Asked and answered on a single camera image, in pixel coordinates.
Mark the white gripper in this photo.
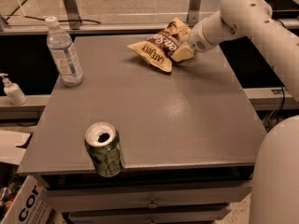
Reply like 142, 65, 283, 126
171, 11, 233, 63

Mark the brown chip bag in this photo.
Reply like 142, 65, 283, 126
128, 18, 191, 73

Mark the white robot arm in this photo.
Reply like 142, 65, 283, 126
182, 0, 299, 224

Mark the green soda can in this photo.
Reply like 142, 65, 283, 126
84, 122, 122, 177

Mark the grey drawer cabinet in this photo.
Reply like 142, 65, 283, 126
19, 35, 265, 224

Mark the clear plastic water bottle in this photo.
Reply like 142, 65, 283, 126
45, 17, 83, 87

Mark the white pump dispenser bottle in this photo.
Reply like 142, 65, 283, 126
0, 73, 27, 105

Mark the white cardboard box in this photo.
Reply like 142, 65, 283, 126
1, 175, 52, 224

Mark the metal railing frame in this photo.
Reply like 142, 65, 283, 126
0, 0, 299, 34

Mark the black cable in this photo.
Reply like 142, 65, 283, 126
24, 15, 102, 25

